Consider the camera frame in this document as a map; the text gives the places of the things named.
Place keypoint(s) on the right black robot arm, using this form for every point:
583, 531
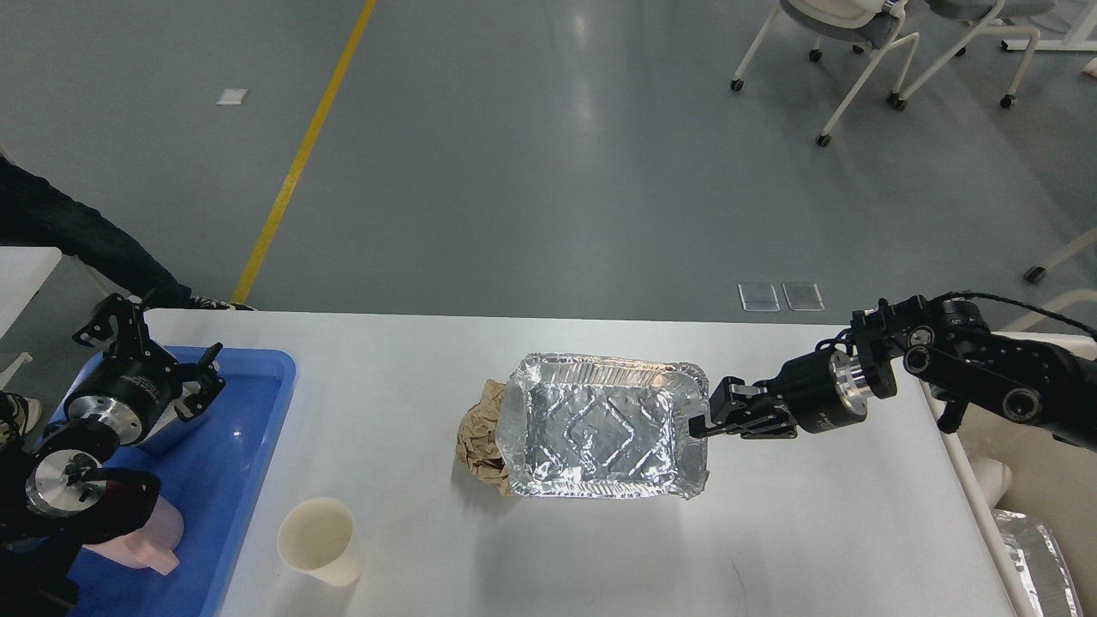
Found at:
942, 341

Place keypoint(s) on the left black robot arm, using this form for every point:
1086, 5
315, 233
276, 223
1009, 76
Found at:
60, 494

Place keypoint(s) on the right floor outlet plate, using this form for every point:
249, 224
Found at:
803, 296

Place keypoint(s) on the steel rectangular container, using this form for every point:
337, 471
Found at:
184, 424

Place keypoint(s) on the aluminium foil tray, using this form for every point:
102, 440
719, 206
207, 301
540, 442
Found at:
575, 426

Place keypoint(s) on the foil tray in bin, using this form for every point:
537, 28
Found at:
1039, 563

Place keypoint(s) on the black white sneaker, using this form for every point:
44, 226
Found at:
19, 415

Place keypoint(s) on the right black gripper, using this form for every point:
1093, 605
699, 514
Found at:
823, 391

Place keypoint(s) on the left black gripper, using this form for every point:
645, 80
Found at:
129, 390

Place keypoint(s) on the floor outlet plate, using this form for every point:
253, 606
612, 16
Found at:
803, 296
761, 298

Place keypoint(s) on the small white floor plate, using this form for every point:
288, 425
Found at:
232, 96

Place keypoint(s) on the crumpled brown paper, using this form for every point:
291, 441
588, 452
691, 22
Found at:
476, 439

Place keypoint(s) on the pink mug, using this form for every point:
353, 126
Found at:
152, 546

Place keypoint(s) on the left floor outlet plate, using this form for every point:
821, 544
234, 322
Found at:
761, 298

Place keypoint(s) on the paper cup in bin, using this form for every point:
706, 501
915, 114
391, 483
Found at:
994, 479

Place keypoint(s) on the cream paper cup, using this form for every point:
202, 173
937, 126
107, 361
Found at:
318, 538

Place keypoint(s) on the chair leg with caster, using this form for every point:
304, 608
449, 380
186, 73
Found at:
1034, 274

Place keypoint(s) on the blue plastic tray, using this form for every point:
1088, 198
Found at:
214, 476

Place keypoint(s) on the person in dark jeans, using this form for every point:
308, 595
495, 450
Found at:
34, 213

